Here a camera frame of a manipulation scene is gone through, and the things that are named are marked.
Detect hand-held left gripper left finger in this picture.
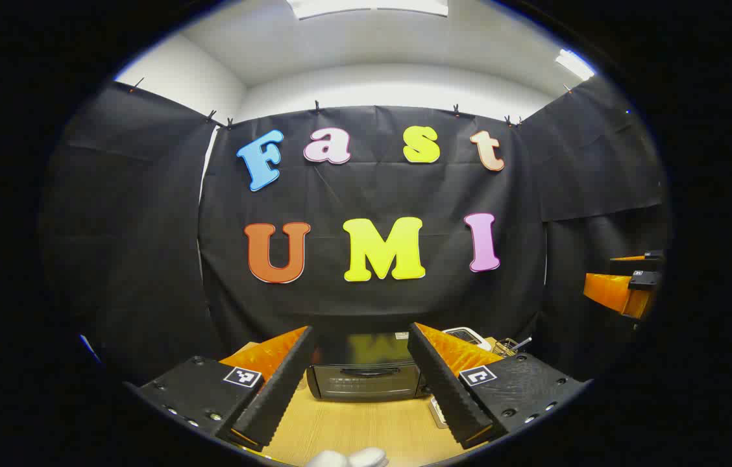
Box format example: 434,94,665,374
125,326,318,453

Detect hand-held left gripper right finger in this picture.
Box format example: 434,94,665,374
407,322,594,449

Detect black electric oven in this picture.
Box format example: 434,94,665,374
306,332,432,401

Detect white toaster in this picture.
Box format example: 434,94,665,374
442,328,493,351

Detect ceiling light panel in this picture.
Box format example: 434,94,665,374
287,0,449,19
555,49,596,82

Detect metal wire utensil holder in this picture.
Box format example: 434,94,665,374
493,336,532,357

